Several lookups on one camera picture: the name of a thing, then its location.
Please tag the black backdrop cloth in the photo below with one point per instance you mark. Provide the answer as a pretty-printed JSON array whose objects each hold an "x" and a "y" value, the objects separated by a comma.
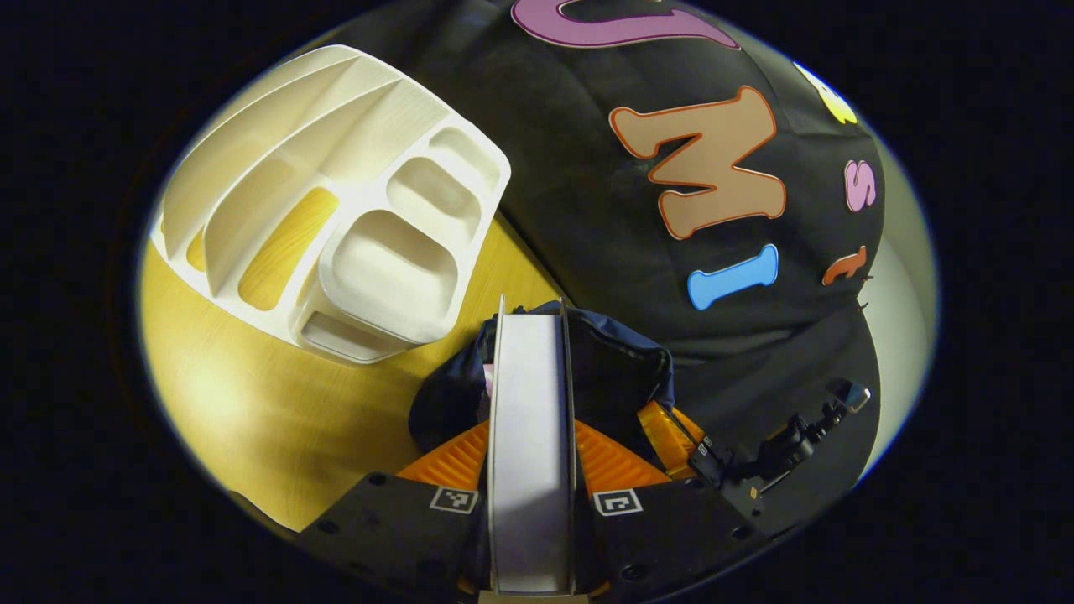
[{"x": 587, "y": 210}]

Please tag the dark cover book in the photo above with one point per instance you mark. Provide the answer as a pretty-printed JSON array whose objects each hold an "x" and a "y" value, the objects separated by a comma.
[{"x": 529, "y": 453}]

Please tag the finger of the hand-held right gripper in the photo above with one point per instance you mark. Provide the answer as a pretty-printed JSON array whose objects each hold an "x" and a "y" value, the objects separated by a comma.
[{"x": 667, "y": 436}]

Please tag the white bookshelf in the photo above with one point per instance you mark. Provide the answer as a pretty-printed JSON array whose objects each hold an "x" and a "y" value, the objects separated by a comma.
[{"x": 386, "y": 268}]

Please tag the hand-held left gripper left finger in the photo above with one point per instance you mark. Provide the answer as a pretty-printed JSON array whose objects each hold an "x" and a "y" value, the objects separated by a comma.
[{"x": 394, "y": 528}]

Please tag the blue schoolbag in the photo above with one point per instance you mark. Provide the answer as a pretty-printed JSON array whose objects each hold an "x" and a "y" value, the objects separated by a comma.
[{"x": 621, "y": 377}]

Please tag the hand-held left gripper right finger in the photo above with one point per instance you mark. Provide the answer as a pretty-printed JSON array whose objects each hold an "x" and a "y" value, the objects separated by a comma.
[{"x": 671, "y": 528}]

